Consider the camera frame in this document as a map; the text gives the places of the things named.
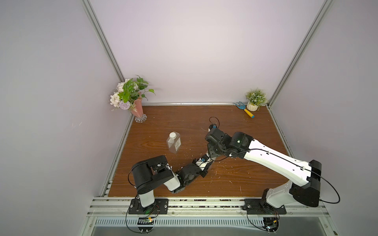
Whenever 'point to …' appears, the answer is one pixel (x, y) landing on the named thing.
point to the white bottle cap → (173, 135)
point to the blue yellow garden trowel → (241, 106)
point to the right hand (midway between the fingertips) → (210, 147)
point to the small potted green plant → (255, 98)
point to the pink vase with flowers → (128, 96)
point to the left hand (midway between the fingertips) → (212, 160)
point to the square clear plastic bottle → (174, 142)
